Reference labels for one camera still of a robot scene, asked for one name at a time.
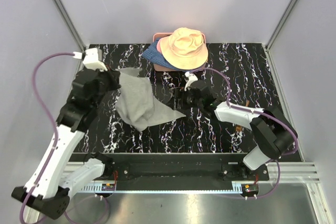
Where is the white slotted cable duct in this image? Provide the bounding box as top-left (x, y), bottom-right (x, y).
top-left (79, 183), bottom-right (116, 194)

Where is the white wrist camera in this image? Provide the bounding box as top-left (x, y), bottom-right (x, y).
top-left (184, 71), bottom-right (198, 91)
top-left (73, 48), bottom-right (108, 71)

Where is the peach bucket hat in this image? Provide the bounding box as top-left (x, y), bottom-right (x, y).
top-left (158, 27), bottom-right (208, 70)

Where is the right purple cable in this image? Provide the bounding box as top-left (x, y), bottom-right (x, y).
top-left (188, 67), bottom-right (299, 198)

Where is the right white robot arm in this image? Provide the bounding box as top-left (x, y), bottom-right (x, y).
top-left (173, 80), bottom-right (298, 180)

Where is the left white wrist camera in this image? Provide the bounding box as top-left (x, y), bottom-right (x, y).
top-left (73, 48), bottom-right (108, 71)

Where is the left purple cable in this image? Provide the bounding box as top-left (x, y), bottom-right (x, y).
top-left (19, 51), bottom-right (111, 224)

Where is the blue patterned cloth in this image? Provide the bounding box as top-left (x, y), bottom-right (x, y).
top-left (142, 39), bottom-right (188, 72)

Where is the purple cable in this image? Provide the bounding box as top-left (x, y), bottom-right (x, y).
top-left (188, 67), bottom-right (299, 198)
top-left (19, 51), bottom-right (111, 224)

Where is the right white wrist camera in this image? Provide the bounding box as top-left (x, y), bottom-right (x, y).
top-left (184, 71), bottom-right (198, 91)

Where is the grey cloth napkin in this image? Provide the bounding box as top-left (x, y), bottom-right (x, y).
top-left (115, 68), bottom-right (185, 132)

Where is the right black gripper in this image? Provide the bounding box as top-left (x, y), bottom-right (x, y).
top-left (166, 87), bottom-right (203, 111)

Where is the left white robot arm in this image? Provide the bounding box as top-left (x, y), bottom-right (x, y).
top-left (11, 69), bottom-right (121, 220)

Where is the copper utensil on table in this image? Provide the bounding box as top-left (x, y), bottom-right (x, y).
top-left (235, 125), bottom-right (244, 134)

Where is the pink plastic tray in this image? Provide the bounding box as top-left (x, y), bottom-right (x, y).
top-left (151, 30), bottom-right (208, 72)

